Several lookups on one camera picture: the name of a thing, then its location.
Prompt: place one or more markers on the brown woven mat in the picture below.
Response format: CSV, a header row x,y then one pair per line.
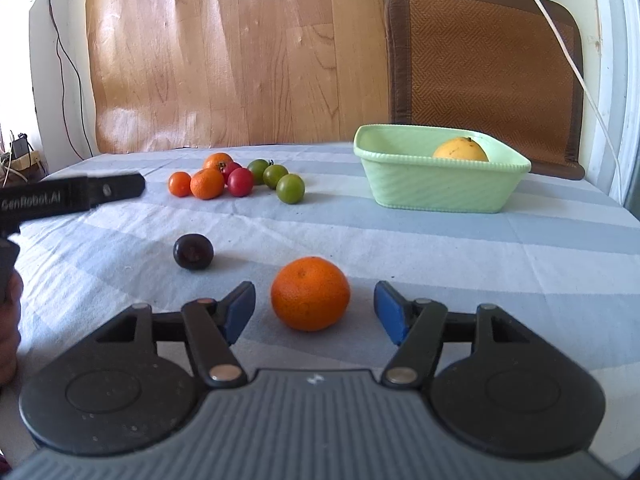
x,y
480,70

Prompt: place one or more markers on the striped grey bed sheet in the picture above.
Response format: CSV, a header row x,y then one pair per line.
x,y
450,260

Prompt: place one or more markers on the white window frame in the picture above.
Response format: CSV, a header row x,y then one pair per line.
x,y
620,85

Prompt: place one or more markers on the light green plastic basket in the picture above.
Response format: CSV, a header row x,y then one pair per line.
x,y
430,190

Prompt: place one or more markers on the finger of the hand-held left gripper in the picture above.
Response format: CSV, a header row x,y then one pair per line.
x,y
117,189

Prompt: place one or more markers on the yellow citrus fruit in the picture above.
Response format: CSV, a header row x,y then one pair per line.
x,y
460,151

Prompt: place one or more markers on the small dark box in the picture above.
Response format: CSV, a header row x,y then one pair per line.
x,y
21,147

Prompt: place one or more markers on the small mandarin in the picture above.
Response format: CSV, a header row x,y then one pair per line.
x,y
207,183
218,159

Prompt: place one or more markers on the red cherry tomato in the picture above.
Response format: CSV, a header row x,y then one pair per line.
x,y
229,170
240,181

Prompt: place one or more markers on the small orange tomato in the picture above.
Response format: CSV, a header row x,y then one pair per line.
x,y
179,184

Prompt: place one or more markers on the large orange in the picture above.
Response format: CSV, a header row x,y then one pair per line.
x,y
310,300

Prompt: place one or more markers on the green tomato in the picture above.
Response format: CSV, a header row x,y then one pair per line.
x,y
290,188
275,176
256,170

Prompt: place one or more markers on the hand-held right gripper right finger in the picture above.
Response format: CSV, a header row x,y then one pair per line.
x,y
387,310

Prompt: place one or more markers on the wood-pattern floor sheet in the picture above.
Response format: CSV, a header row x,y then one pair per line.
x,y
225,55

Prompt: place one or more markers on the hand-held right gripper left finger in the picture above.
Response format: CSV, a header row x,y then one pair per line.
x,y
240,310

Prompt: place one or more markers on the dark plum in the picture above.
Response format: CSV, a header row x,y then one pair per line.
x,y
193,251

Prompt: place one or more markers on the person's left hand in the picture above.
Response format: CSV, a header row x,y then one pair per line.
x,y
10,335

